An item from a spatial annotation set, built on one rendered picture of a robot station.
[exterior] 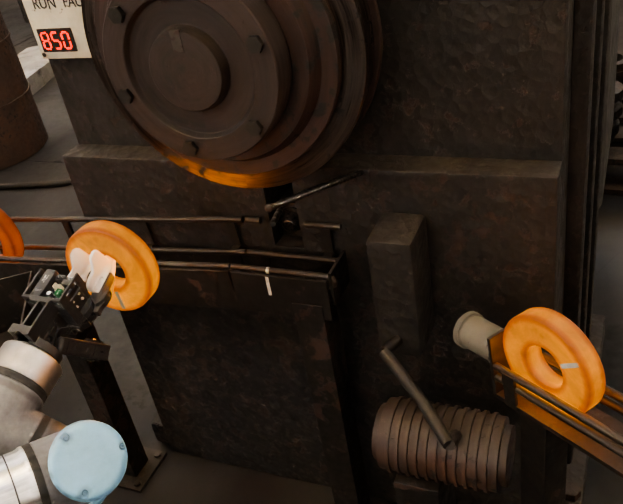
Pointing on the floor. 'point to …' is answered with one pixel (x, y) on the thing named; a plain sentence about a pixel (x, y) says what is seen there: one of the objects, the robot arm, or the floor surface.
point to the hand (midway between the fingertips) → (108, 256)
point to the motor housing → (446, 474)
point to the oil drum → (1, 97)
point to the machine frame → (473, 121)
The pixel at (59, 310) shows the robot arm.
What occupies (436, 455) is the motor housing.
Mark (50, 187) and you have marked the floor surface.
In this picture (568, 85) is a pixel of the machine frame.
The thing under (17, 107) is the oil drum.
